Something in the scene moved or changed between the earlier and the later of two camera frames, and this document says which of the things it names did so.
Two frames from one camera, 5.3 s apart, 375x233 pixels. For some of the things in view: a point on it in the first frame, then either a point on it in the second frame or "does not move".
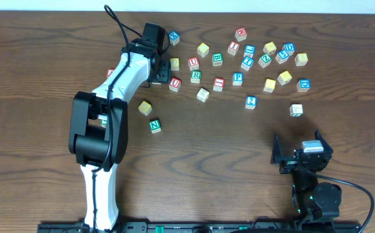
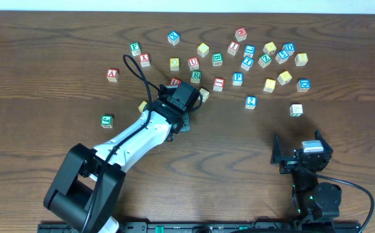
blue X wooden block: x=174 y=37 does not move
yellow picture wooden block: x=284 y=77 does not move
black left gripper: x=164 y=72 -> x=165 y=89
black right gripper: x=300 y=160 does not move
